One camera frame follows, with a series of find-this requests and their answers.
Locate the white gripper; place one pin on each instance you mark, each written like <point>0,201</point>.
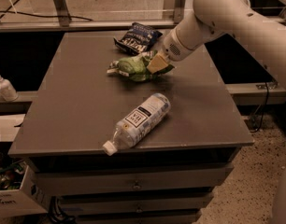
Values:
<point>173,50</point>

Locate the green jalapeno chip bag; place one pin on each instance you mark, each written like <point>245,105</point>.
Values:
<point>135,67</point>

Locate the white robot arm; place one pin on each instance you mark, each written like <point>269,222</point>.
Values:
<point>262,38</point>

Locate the dark blue chip bag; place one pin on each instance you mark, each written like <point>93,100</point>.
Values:
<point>139,38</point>

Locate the clear plastic water bottle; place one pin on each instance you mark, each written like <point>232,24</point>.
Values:
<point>138,123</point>

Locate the grey drawer cabinet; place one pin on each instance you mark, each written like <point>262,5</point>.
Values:
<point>168,177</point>

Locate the white pump dispenser bottle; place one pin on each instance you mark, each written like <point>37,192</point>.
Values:
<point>7,90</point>

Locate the cardboard box with items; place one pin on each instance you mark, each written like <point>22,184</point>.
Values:
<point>19,195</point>

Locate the metal frame rail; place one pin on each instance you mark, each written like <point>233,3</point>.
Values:
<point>86,15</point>

